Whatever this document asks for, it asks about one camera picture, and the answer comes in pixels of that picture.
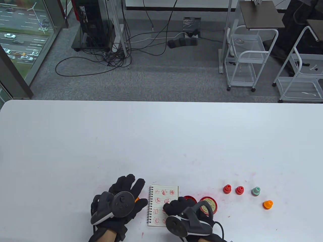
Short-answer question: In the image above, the person's left hand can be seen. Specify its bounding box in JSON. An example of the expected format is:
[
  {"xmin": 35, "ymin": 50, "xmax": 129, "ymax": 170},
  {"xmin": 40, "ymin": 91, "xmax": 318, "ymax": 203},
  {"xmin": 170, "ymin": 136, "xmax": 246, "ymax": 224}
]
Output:
[{"xmin": 91, "ymin": 174, "xmax": 148, "ymax": 241}]

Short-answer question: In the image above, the person's right hand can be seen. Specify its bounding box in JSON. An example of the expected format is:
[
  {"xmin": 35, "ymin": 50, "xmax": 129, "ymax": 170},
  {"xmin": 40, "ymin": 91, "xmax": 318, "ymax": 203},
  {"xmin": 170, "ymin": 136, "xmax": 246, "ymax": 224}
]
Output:
[{"xmin": 163, "ymin": 197, "xmax": 227, "ymax": 242}]

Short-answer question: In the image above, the spiral lined notebook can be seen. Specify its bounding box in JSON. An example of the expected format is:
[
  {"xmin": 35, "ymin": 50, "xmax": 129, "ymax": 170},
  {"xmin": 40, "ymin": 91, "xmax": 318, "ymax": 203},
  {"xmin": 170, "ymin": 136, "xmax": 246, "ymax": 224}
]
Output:
[{"xmin": 147, "ymin": 185, "xmax": 179, "ymax": 227}]

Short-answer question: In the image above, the red ink pad lid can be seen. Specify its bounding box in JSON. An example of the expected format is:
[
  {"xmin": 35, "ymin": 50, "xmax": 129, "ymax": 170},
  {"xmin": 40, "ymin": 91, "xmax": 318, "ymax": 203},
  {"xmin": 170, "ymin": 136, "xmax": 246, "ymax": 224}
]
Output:
[{"xmin": 199, "ymin": 197, "xmax": 218, "ymax": 215}]

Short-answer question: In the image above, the person's left forearm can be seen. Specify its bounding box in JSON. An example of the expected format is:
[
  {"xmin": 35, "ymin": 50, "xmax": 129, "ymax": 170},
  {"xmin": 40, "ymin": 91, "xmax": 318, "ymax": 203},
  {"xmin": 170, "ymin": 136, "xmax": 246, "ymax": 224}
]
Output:
[{"xmin": 88, "ymin": 229, "xmax": 117, "ymax": 242}]

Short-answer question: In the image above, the black foot pedal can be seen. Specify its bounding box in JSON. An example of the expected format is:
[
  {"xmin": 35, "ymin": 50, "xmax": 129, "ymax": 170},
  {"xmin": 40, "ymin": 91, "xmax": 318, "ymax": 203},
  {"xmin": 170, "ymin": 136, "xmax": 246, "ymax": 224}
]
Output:
[{"xmin": 167, "ymin": 37, "xmax": 199, "ymax": 49}]

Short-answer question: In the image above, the black computer tower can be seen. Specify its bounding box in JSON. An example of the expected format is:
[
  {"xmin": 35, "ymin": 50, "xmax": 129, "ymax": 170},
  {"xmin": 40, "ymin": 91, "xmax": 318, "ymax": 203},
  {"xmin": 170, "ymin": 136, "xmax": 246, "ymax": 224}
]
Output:
[{"xmin": 71, "ymin": 0, "xmax": 112, "ymax": 52}]

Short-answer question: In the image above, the large glass window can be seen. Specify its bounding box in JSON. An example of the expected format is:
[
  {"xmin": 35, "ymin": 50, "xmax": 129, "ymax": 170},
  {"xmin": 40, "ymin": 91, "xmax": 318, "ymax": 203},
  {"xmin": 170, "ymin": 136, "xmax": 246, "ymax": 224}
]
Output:
[{"xmin": 0, "ymin": 0, "xmax": 69, "ymax": 100}]

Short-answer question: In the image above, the brown side table top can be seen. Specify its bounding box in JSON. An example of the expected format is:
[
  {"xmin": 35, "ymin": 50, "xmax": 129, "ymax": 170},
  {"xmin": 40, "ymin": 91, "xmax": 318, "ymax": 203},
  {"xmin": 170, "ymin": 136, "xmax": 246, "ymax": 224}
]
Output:
[
  {"xmin": 306, "ymin": 19, "xmax": 323, "ymax": 42},
  {"xmin": 239, "ymin": 1, "xmax": 286, "ymax": 31}
]

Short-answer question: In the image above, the aluminium frame post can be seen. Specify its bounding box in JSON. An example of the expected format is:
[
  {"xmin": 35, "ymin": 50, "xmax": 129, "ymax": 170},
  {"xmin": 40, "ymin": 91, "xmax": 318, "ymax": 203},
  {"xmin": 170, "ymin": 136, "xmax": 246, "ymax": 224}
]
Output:
[
  {"xmin": 109, "ymin": 0, "xmax": 132, "ymax": 69},
  {"xmin": 219, "ymin": 0, "xmax": 239, "ymax": 74}
]

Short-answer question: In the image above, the black cable tangle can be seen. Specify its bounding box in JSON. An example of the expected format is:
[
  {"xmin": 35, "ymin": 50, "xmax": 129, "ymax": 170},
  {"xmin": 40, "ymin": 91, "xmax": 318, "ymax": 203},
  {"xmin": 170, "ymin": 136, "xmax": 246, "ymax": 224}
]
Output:
[{"xmin": 82, "ymin": 0, "xmax": 178, "ymax": 69}]

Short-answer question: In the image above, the black floor cable loop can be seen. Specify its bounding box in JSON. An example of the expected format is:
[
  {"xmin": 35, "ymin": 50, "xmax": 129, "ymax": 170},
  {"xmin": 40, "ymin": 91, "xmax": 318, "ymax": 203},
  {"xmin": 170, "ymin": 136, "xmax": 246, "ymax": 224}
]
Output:
[{"xmin": 55, "ymin": 56, "xmax": 131, "ymax": 76}]

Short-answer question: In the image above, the white wire utility cart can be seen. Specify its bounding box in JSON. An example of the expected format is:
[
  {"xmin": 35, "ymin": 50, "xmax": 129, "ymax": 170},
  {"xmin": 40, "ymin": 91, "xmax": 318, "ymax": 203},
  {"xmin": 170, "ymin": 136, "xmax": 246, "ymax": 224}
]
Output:
[
  {"xmin": 272, "ymin": 25, "xmax": 323, "ymax": 103},
  {"xmin": 224, "ymin": 25, "xmax": 279, "ymax": 92}
]

